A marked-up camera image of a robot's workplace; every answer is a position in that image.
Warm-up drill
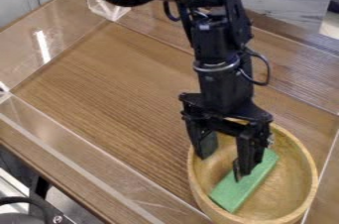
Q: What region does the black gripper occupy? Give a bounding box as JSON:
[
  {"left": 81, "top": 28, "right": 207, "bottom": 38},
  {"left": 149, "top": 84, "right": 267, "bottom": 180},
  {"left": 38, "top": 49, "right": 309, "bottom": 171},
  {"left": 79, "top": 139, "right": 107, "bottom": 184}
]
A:
[{"left": 179, "top": 54, "right": 272, "bottom": 181}]

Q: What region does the green rectangular block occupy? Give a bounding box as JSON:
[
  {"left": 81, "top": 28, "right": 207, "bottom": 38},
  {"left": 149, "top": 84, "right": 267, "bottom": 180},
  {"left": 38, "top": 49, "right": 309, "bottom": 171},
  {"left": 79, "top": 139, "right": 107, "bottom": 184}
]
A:
[{"left": 208, "top": 149, "right": 279, "bottom": 213}]

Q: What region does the brown wooden bowl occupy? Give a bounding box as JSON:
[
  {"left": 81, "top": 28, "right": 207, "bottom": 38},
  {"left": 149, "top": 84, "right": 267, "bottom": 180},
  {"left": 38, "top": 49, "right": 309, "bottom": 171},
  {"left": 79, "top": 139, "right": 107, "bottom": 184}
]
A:
[{"left": 187, "top": 124, "right": 317, "bottom": 224}]

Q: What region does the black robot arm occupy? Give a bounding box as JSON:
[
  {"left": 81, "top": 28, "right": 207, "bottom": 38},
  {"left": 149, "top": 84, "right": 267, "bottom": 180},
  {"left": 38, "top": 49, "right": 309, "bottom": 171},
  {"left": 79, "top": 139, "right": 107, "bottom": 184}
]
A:
[{"left": 136, "top": 0, "right": 272, "bottom": 179}]

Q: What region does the clear acrylic tray wall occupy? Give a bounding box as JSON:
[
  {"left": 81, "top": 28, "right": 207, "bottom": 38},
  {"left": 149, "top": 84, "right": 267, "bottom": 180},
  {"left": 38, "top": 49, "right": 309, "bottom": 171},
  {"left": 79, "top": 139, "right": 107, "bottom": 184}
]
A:
[{"left": 0, "top": 88, "right": 212, "bottom": 224}]

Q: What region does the black table leg bracket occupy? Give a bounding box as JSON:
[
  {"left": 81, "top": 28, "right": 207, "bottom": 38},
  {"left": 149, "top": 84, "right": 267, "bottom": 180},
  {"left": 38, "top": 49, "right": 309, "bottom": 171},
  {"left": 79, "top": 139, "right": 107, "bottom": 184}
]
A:
[{"left": 29, "top": 175, "right": 76, "bottom": 224}]

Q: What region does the clear acrylic corner bracket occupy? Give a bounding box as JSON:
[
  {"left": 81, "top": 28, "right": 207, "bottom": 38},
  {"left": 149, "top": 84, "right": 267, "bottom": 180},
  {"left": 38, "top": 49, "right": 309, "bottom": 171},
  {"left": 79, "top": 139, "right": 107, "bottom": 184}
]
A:
[{"left": 85, "top": 0, "right": 131, "bottom": 22}]

